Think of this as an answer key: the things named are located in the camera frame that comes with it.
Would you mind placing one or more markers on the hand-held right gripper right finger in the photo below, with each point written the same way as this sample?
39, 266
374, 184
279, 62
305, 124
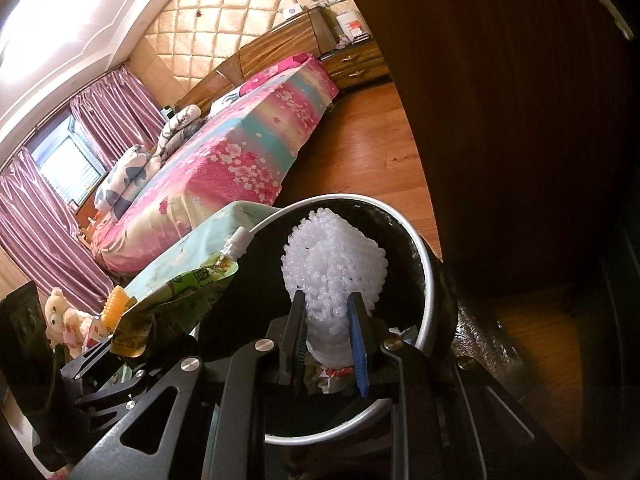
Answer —
359, 350

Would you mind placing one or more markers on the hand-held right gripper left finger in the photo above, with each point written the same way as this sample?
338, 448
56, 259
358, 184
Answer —
298, 340

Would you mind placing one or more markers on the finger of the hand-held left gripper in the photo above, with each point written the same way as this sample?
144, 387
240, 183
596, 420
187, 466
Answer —
115, 392
95, 357

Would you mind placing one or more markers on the white paper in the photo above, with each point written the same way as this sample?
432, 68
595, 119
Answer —
404, 335

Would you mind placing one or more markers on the yellow foam fruit net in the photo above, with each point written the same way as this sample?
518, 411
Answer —
116, 307

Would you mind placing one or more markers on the white foam fruit net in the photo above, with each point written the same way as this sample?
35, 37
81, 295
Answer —
330, 270

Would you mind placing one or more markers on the green spouted drink pouch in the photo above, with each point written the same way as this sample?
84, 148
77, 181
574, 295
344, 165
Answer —
185, 290

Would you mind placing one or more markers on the black waste bin white rim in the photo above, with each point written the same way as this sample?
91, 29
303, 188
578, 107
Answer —
400, 245

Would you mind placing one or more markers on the cream teddy bear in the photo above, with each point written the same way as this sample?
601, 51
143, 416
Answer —
60, 317

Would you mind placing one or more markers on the wide pink curtain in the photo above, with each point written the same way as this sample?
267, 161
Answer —
40, 235

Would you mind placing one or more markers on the window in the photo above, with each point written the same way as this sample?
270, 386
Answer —
65, 160

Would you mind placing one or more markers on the large folded patterned quilt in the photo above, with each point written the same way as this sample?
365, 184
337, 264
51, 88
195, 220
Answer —
125, 175

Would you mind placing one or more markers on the bed with pink floral sheet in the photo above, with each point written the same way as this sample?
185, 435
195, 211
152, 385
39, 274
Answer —
225, 160

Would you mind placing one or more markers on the narrow pink curtain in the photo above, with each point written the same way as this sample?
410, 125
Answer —
120, 115

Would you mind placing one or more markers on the small folded patterned quilt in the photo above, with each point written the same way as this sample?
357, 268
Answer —
180, 122

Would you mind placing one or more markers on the white pillow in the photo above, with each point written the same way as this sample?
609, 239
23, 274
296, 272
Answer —
225, 100

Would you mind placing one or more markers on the pink pillow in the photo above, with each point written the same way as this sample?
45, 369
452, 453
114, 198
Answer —
272, 72

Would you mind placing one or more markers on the dark wooden door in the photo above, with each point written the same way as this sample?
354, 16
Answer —
500, 110

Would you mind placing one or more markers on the wooden nightstand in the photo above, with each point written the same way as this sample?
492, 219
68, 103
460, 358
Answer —
355, 65

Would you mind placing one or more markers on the wooden headboard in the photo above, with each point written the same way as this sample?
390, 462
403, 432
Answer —
270, 45

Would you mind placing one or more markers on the white and orange box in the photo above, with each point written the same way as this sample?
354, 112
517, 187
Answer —
350, 27

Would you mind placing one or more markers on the white card on headboard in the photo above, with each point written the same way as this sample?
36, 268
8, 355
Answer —
291, 10

